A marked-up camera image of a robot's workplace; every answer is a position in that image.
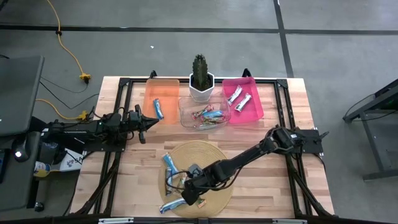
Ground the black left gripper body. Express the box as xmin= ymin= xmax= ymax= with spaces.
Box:
xmin=126 ymin=104 xmax=147 ymax=144

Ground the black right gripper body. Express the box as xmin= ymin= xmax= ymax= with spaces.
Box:
xmin=183 ymin=174 xmax=218 ymax=195

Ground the brown gold granola bar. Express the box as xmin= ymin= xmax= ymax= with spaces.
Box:
xmin=176 ymin=172 xmax=189 ymax=191

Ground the dark blue granola bar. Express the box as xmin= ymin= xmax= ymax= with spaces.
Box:
xmin=164 ymin=167 xmax=175 ymax=197

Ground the light blue granola bar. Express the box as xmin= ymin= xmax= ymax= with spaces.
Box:
xmin=161 ymin=152 xmax=180 ymax=177

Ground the red Chewy granola bar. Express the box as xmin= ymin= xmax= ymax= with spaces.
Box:
xmin=190 ymin=104 xmax=215 ymax=121

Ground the green clear-ended granola bar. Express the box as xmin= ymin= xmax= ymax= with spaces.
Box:
xmin=192 ymin=121 xmax=222 ymax=130

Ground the blue yellow-lettered granola bar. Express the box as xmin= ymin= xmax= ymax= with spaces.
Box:
xmin=200 ymin=110 xmax=226 ymax=123

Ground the red white granola bar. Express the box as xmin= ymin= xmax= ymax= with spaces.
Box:
xmin=226 ymin=84 xmax=244 ymax=106
xmin=234 ymin=92 xmax=253 ymax=113

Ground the round woven straw placemat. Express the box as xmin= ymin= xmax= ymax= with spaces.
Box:
xmin=157 ymin=139 xmax=234 ymax=218

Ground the orange translucent plastic bin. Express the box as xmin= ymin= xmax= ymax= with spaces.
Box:
xmin=142 ymin=78 xmax=181 ymax=126

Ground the clear plastic bin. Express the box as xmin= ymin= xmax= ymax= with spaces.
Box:
xmin=178 ymin=92 xmax=233 ymax=132

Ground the white hexagonal plant pot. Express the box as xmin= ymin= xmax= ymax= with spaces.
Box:
xmin=188 ymin=72 xmax=216 ymax=102

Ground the green cactus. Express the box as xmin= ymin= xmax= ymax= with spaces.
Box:
xmin=192 ymin=54 xmax=208 ymax=91

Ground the white printed bag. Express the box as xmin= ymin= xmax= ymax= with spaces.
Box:
xmin=58 ymin=148 xmax=85 ymax=172

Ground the pink translucent plastic bin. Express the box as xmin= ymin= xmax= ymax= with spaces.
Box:
xmin=221 ymin=77 xmax=265 ymax=125

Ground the yellow white bottle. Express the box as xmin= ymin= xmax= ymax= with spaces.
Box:
xmin=33 ymin=161 xmax=52 ymax=178

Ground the black computer mouse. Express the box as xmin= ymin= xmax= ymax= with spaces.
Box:
xmin=11 ymin=138 xmax=30 ymax=162

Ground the grey flat panel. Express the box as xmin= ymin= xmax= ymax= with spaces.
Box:
xmin=0 ymin=55 xmax=45 ymax=138

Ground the black metal side table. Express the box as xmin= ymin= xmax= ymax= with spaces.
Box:
xmin=343 ymin=77 xmax=398 ymax=181

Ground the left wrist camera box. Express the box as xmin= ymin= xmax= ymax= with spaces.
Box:
xmin=127 ymin=109 xmax=140 ymax=123

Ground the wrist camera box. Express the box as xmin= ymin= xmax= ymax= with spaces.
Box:
xmin=188 ymin=164 xmax=205 ymax=179
xmin=127 ymin=109 xmax=140 ymax=123

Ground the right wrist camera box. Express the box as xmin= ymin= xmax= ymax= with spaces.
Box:
xmin=188 ymin=164 xmax=205 ymax=179

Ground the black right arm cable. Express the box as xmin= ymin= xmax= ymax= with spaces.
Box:
xmin=164 ymin=169 xmax=193 ymax=197

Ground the black metal table frame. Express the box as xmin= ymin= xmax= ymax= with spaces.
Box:
xmin=70 ymin=68 xmax=335 ymax=218

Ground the yellow extension cable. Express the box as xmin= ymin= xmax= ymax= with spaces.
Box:
xmin=45 ymin=0 xmax=93 ymax=84
xmin=35 ymin=98 xmax=90 ymax=121

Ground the silver edge bracket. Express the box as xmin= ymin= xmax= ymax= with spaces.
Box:
xmin=98 ymin=217 xmax=134 ymax=224
xmin=272 ymin=219 xmax=308 ymax=224

